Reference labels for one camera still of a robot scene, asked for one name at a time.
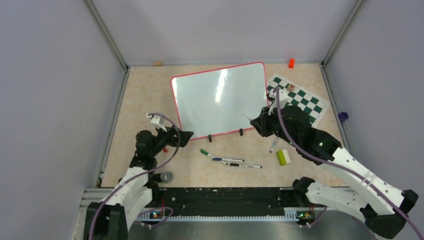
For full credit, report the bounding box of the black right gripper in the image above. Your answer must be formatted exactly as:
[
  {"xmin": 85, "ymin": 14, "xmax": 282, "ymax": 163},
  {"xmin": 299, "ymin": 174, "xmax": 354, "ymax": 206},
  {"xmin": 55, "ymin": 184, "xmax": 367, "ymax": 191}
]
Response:
[{"xmin": 252, "ymin": 103, "xmax": 300, "ymax": 148}]

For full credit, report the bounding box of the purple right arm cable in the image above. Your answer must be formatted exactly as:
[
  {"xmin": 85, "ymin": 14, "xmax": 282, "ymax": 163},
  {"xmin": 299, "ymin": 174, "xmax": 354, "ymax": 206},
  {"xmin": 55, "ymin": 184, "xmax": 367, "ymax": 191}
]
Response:
[{"xmin": 272, "ymin": 86, "xmax": 424, "ymax": 240}]

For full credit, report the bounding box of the green-capped marker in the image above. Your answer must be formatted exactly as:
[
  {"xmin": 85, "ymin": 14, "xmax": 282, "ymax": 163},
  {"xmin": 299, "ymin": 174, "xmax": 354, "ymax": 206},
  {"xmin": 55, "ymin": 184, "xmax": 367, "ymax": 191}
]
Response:
[{"xmin": 200, "ymin": 149, "xmax": 229, "ymax": 166}]

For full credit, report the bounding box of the blue-capped marker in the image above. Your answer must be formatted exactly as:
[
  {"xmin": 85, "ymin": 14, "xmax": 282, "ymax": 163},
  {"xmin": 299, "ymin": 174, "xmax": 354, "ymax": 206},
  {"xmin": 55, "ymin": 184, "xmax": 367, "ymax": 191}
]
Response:
[{"xmin": 212, "ymin": 157, "xmax": 245, "ymax": 162}]

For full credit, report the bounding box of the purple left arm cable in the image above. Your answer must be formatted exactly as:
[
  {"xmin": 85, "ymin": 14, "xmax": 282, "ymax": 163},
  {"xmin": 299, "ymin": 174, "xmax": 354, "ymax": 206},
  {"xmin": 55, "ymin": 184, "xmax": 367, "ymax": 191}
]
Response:
[{"xmin": 88, "ymin": 112, "xmax": 181, "ymax": 240}]

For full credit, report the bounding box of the lime green toy brick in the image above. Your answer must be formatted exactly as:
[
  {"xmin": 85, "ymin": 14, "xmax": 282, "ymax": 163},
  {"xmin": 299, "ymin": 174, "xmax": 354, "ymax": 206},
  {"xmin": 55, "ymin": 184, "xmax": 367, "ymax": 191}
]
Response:
[{"xmin": 276, "ymin": 149, "xmax": 292, "ymax": 166}]

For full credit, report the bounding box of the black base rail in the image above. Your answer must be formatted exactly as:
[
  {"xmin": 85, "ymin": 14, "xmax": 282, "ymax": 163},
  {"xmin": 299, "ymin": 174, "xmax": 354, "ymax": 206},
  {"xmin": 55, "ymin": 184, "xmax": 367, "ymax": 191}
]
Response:
[{"xmin": 146, "ymin": 187, "xmax": 316, "ymax": 218}]

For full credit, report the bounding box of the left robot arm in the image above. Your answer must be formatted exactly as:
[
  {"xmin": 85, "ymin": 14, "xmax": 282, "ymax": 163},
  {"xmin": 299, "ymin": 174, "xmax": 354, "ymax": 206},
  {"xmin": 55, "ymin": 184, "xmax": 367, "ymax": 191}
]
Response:
[{"xmin": 82, "ymin": 127, "xmax": 194, "ymax": 240}]

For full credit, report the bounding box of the orange block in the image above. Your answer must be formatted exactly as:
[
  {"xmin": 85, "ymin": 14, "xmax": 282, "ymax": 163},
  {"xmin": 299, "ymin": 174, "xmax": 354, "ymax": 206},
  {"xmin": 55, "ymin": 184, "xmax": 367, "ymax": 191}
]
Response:
[{"xmin": 288, "ymin": 58, "xmax": 296, "ymax": 69}]

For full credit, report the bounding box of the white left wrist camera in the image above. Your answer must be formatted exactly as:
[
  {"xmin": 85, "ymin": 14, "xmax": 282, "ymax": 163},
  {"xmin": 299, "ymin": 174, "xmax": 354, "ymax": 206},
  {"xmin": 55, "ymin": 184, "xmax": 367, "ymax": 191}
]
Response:
[{"xmin": 146, "ymin": 113, "xmax": 168, "ymax": 132}]

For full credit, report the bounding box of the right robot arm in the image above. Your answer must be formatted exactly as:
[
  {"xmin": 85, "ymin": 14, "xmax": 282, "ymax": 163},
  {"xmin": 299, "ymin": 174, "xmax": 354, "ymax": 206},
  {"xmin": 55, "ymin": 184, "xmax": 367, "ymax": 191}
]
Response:
[{"xmin": 249, "ymin": 105, "xmax": 419, "ymax": 239}]

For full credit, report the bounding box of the pink-framed whiteboard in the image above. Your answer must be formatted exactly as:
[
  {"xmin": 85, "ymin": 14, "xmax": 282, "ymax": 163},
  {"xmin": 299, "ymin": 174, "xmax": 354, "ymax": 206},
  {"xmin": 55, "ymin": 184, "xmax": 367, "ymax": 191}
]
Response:
[{"xmin": 170, "ymin": 61, "xmax": 269, "ymax": 139}]

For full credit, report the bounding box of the cork piece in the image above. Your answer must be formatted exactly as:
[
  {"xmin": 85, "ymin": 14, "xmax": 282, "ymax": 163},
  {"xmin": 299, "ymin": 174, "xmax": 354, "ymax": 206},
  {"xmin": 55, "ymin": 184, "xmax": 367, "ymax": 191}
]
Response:
[{"xmin": 153, "ymin": 61, "xmax": 163, "ymax": 67}]

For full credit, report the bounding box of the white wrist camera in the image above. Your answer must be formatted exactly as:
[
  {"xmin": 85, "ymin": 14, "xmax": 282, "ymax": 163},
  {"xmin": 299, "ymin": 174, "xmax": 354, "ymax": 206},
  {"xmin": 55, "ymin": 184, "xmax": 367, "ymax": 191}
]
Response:
[
  {"xmin": 268, "ymin": 88, "xmax": 289, "ymax": 116},
  {"xmin": 146, "ymin": 113, "xmax": 168, "ymax": 132}
]

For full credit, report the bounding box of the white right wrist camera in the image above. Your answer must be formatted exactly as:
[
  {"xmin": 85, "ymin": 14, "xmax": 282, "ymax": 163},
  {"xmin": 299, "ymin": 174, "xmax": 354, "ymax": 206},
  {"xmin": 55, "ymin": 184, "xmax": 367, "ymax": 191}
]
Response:
[{"xmin": 268, "ymin": 88, "xmax": 289, "ymax": 116}]

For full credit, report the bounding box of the purple-capped marker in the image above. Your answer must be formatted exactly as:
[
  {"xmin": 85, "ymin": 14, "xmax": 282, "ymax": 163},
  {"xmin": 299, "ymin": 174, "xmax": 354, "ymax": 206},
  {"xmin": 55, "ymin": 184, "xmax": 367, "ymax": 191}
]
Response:
[{"xmin": 269, "ymin": 137, "xmax": 279, "ymax": 154}]

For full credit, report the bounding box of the wooden chess piece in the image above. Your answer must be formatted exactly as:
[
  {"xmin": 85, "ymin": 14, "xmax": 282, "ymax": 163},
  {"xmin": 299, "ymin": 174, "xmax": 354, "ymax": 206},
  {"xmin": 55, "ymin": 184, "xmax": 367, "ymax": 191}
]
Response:
[{"xmin": 286, "ymin": 84, "xmax": 296, "ymax": 93}]

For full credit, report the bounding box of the black microphone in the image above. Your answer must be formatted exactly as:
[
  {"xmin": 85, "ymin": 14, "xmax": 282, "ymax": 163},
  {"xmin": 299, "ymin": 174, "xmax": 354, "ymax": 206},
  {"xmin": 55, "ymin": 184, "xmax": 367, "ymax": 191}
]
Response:
[{"xmin": 146, "ymin": 171, "xmax": 174, "ymax": 186}]

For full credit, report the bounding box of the green white chessboard mat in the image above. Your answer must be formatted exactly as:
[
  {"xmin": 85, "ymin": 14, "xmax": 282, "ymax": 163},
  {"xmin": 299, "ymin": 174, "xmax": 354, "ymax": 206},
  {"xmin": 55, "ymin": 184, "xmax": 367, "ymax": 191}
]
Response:
[{"xmin": 267, "ymin": 74, "xmax": 330, "ymax": 127}]

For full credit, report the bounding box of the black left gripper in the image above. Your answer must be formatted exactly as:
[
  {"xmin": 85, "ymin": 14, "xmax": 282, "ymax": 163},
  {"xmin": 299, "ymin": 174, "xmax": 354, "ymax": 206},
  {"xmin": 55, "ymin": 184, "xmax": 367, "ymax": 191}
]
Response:
[{"xmin": 149, "ymin": 123, "xmax": 193, "ymax": 157}]

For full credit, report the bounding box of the black-capped marker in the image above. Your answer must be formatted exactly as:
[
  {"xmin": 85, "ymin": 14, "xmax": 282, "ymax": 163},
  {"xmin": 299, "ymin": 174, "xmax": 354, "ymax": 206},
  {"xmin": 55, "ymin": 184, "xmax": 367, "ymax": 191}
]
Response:
[{"xmin": 229, "ymin": 163, "xmax": 262, "ymax": 169}]

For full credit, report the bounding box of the purple object at wall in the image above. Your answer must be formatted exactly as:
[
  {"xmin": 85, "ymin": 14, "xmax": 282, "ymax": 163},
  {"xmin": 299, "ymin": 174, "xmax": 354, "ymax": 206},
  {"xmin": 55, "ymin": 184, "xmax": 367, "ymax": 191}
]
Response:
[{"xmin": 338, "ymin": 112, "xmax": 349, "ymax": 123}]

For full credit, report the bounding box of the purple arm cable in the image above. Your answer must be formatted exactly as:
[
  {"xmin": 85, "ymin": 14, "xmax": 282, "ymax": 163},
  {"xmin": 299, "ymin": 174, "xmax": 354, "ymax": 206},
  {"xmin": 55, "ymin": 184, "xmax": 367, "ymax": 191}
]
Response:
[
  {"xmin": 272, "ymin": 86, "xmax": 424, "ymax": 240},
  {"xmin": 88, "ymin": 112, "xmax": 181, "ymax": 240}
]

